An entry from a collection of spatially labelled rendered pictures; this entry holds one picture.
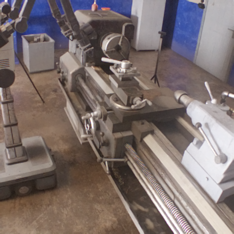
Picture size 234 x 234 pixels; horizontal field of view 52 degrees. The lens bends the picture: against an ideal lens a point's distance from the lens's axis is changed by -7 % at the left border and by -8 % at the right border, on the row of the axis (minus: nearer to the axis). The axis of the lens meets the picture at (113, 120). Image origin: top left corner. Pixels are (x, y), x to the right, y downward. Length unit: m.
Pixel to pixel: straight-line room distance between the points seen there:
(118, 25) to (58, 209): 1.82
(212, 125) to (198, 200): 0.39
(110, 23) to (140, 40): 3.55
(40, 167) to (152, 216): 1.04
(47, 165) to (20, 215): 0.49
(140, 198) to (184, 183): 0.52
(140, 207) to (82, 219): 0.60
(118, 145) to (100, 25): 1.28
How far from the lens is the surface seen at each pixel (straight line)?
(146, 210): 1.80
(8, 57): 1.83
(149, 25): 6.12
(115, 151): 1.76
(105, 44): 2.42
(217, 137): 1.35
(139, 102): 1.66
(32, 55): 4.52
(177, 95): 1.64
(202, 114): 1.42
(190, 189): 1.39
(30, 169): 2.24
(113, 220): 2.20
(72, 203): 2.30
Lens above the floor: 1.80
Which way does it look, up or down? 33 degrees down
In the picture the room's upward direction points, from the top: 6 degrees clockwise
